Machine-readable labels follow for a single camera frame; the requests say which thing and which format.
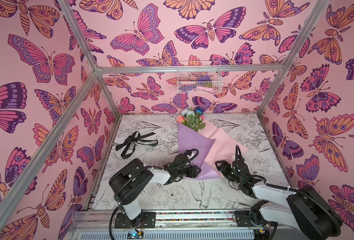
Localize pink purple wrapping paper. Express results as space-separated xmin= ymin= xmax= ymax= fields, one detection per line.
xmin=178 ymin=121 xmax=248 ymax=180

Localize black ribbon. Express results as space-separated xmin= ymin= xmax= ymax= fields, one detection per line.
xmin=115 ymin=132 xmax=158 ymax=159

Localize blue fake flower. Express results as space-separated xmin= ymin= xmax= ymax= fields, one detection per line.
xmin=195 ymin=107 xmax=204 ymax=118

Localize pink fake rose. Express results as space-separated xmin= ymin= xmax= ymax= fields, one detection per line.
xmin=176 ymin=115 xmax=187 ymax=125

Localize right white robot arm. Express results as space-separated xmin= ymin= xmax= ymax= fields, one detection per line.
xmin=216 ymin=147 xmax=343 ymax=240

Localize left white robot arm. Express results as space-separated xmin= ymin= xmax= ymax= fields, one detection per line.
xmin=109 ymin=149 xmax=201 ymax=228

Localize white wire basket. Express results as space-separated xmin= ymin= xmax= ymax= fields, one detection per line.
xmin=176 ymin=64 xmax=224 ymax=95

